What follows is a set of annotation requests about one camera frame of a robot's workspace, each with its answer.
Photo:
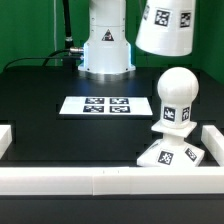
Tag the white marker plate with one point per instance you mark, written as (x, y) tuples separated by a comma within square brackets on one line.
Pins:
[(86, 105)]

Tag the white front fence wall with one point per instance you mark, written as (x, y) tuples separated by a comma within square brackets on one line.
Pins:
[(111, 181)]

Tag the white lamp bulb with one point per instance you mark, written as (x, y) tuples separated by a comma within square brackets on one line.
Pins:
[(177, 88)]

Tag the white lamp base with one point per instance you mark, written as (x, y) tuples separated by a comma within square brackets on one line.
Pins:
[(172, 150)]

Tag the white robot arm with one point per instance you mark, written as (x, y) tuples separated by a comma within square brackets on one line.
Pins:
[(107, 51)]

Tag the white lamp shade cone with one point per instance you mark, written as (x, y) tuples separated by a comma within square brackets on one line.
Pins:
[(167, 27)]

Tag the white left fence wall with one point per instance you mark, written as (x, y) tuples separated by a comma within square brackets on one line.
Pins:
[(5, 138)]

